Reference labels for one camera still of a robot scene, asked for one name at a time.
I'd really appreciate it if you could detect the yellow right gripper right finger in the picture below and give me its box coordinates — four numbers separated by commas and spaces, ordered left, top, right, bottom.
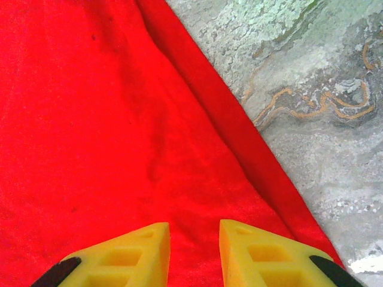
219, 219, 363, 287

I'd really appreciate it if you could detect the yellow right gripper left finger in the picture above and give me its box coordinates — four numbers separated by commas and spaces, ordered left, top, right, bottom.
29, 221, 171, 287

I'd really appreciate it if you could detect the red t-shirt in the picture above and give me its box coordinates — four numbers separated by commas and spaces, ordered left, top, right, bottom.
0, 0, 348, 287

